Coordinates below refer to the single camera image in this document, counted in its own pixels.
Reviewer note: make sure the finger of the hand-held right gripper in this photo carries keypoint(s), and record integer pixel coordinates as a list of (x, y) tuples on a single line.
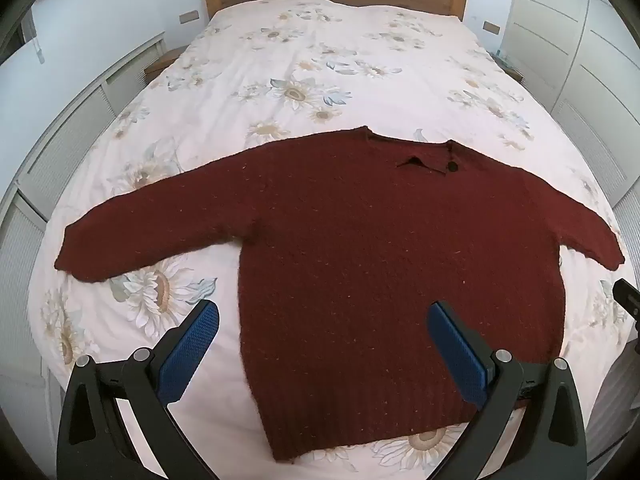
[(627, 297)]

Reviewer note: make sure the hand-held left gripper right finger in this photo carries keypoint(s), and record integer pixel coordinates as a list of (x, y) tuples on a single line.
[(457, 350)]

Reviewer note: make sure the floral white duvet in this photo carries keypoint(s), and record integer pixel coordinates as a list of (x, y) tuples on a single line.
[(325, 55)]

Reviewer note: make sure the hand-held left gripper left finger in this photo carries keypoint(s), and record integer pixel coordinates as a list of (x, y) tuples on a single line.
[(192, 347)]

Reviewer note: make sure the dark red knit sweater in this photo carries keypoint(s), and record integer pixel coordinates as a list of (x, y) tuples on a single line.
[(370, 270)]

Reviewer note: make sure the wooden nightstand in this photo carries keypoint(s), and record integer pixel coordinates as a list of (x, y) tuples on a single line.
[(510, 66), (162, 60)]

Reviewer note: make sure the wall socket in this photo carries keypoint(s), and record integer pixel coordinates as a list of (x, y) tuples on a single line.
[(491, 26), (189, 16)]

